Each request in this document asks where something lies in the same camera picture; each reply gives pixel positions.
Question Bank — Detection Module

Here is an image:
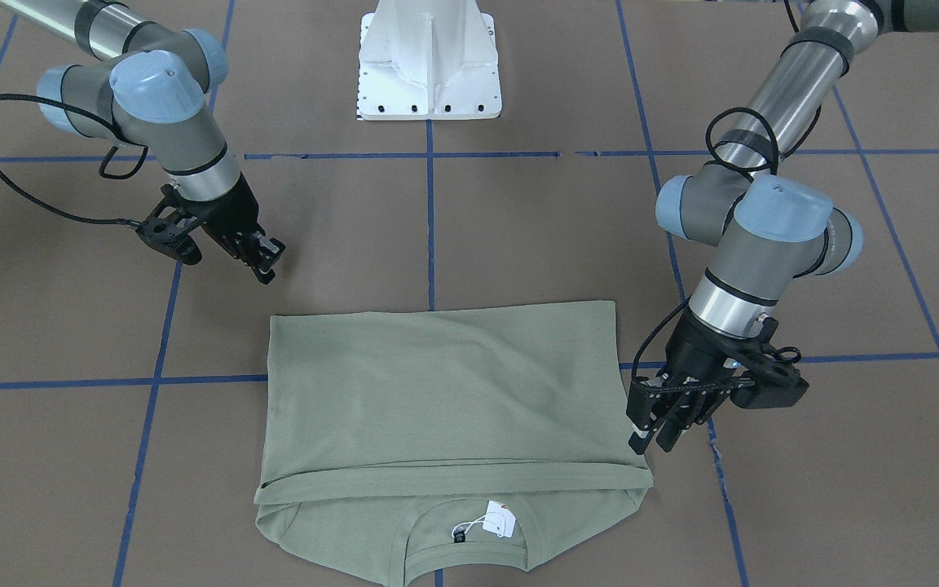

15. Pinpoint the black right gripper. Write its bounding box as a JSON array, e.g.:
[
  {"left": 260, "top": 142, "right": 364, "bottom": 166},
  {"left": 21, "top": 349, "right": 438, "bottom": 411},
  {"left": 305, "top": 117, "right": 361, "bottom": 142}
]
[{"left": 168, "top": 175, "right": 284, "bottom": 284}]

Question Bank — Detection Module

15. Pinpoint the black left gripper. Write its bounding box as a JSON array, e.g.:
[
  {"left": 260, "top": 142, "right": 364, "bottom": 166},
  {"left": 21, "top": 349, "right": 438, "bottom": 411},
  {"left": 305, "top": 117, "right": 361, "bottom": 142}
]
[{"left": 627, "top": 308, "right": 750, "bottom": 456}]

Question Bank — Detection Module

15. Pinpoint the olive green long-sleeve shirt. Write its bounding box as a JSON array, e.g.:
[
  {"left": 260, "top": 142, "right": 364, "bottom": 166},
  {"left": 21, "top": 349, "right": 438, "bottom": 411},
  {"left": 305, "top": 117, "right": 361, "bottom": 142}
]
[{"left": 254, "top": 301, "right": 655, "bottom": 586}]

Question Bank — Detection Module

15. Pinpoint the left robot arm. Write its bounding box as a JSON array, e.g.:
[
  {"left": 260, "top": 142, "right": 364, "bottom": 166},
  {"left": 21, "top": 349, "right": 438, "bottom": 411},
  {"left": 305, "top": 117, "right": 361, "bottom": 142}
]
[{"left": 626, "top": 1, "right": 939, "bottom": 454}]

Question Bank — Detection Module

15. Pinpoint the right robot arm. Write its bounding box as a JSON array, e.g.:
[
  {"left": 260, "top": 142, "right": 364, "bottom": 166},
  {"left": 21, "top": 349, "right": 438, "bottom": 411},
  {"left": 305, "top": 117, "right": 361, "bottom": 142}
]
[{"left": 0, "top": 1, "right": 284, "bottom": 284}]

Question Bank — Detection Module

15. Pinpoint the white paper hang tag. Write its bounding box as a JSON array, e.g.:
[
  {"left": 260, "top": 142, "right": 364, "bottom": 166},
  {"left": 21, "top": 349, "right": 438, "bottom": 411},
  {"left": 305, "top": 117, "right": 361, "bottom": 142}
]
[{"left": 482, "top": 501, "right": 518, "bottom": 538}]

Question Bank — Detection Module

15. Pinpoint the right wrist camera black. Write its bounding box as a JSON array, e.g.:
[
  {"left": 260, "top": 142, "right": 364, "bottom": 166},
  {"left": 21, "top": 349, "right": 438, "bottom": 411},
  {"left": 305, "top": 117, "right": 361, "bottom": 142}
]
[{"left": 135, "top": 203, "right": 202, "bottom": 265}]

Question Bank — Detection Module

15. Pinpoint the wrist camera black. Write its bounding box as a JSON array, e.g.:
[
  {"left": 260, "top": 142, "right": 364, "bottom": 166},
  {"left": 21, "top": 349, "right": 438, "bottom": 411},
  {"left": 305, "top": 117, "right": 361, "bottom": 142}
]
[
  {"left": 727, "top": 316, "right": 809, "bottom": 409},
  {"left": 135, "top": 203, "right": 202, "bottom": 265}
]

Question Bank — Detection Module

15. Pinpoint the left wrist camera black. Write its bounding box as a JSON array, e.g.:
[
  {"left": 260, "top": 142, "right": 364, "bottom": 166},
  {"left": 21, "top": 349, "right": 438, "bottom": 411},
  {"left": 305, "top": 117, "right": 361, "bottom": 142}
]
[{"left": 727, "top": 316, "right": 809, "bottom": 409}]

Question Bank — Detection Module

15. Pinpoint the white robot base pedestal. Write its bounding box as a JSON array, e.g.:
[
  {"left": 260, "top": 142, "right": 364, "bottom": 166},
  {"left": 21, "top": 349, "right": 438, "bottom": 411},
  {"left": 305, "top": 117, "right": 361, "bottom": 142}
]
[{"left": 355, "top": 1, "right": 503, "bottom": 121}]

